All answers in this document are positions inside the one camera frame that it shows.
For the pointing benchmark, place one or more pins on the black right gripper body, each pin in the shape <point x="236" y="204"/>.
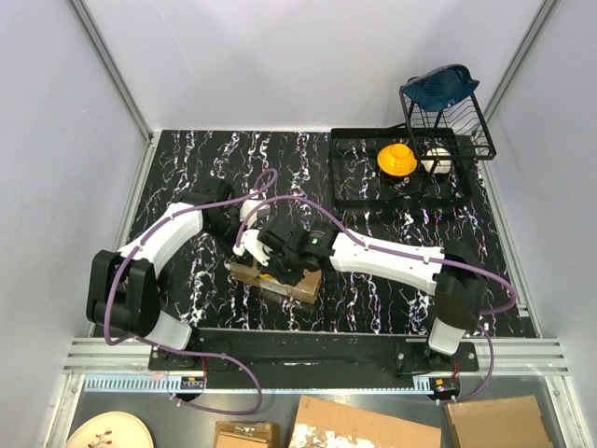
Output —
<point x="284" y="267"/>

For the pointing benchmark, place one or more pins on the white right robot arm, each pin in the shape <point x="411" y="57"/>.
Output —
<point x="450" y="275"/>

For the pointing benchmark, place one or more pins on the cardboard box at corner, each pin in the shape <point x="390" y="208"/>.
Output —
<point x="501" y="423"/>

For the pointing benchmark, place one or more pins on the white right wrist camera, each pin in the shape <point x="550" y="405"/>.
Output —
<point x="249" y="244"/>

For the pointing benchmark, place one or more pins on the blue bowl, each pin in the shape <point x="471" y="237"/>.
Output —
<point x="443" y="87"/>

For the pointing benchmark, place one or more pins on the patterned ceramic plate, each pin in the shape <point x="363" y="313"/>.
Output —
<point x="112" y="430"/>

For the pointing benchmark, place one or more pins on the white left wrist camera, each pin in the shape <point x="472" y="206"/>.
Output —
<point x="251" y="210"/>

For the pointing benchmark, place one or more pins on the yellow plastic cup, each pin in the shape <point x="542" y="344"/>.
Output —
<point x="397" y="160"/>

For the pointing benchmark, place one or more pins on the brown cardboard express box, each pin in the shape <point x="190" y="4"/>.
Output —
<point x="305" y="290"/>

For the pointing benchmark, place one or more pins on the white small cup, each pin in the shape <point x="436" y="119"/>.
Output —
<point x="438" y="161"/>

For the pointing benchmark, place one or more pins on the flat cardboard sheet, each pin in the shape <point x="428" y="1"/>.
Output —
<point x="323" y="423"/>

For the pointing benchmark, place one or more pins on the black wire dish rack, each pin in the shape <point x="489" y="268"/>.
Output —
<point x="458" y="133"/>

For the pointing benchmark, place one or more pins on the black drain tray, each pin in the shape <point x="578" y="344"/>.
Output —
<point x="358" y="182"/>

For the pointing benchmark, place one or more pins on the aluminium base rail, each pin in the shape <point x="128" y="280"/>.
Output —
<point x="279" y="361"/>

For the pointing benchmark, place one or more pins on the small cardboard box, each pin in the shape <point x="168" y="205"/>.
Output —
<point x="246" y="434"/>

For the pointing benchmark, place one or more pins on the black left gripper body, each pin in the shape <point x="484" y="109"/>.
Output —
<point x="226" y="230"/>

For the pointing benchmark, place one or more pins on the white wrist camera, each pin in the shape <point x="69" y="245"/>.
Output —
<point x="249" y="244"/>
<point x="251" y="210"/>

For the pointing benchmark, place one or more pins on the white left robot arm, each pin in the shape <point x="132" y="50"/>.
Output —
<point x="124" y="292"/>

